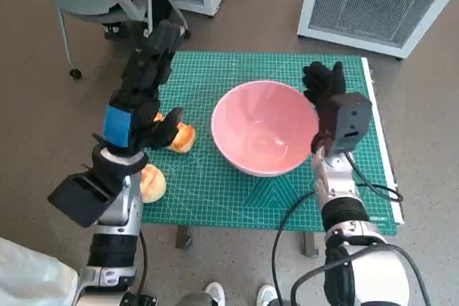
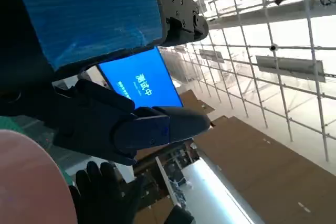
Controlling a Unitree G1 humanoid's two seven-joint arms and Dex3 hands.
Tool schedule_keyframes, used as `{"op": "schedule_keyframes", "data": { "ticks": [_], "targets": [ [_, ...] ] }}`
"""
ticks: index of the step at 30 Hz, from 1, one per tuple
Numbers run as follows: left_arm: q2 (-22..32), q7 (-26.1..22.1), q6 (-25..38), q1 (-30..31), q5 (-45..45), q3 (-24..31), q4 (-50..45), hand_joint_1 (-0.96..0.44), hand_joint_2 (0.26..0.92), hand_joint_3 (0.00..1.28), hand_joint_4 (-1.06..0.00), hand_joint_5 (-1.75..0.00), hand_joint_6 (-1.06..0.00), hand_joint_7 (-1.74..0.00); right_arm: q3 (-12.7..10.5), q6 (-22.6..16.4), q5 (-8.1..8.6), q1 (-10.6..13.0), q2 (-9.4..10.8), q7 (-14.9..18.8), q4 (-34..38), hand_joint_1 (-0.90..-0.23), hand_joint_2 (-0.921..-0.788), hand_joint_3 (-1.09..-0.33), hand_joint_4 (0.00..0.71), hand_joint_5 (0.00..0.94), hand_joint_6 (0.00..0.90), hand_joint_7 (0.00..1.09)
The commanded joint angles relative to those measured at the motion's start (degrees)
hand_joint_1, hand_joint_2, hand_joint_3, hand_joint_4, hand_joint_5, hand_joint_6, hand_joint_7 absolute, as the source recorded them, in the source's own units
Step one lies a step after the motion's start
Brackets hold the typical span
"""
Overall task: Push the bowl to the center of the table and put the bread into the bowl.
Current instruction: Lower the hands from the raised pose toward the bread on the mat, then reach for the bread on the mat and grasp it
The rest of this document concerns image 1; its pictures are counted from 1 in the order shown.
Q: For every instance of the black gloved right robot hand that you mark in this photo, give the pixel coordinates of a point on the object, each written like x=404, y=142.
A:
x=322, y=84

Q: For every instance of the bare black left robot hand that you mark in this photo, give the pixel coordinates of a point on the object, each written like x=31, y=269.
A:
x=143, y=80

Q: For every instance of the pink bowl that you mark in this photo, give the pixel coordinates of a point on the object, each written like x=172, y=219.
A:
x=265, y=123

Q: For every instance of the long braided toy bread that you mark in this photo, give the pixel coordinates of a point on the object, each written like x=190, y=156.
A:
x=186, y=137

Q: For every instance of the round toy bread bun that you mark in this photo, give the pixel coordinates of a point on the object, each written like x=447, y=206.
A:
x=154, y=184

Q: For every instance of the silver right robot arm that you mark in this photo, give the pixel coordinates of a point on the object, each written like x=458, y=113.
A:
x=337, y=184

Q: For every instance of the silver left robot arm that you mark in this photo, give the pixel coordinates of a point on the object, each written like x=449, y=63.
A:
x=123, y=209

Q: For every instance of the seated person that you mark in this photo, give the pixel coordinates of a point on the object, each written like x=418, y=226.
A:
x=161, y=1

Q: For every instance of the large white mesh cabinet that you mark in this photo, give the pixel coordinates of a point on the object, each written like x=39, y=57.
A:
x=373, y=1

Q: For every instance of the green cutting mat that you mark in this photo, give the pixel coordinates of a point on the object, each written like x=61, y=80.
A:
x=201, y=184

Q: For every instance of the white shoe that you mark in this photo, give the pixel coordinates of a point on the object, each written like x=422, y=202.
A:
x=267, y=295
x=215, y=293

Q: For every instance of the black device on floor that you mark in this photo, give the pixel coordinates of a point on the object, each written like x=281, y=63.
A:
x=143, y=299

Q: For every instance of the grey robot waist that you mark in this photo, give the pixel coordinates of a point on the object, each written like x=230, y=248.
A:
x=195, y=300

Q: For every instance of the standing person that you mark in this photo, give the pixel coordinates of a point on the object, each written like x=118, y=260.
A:
x=28, y=277

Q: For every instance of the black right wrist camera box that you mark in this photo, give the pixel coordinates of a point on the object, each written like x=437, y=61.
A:
x=349, y=119

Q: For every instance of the metal table leg bracket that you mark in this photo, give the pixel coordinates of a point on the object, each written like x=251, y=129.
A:
x=183, y=238
x=310, y=245

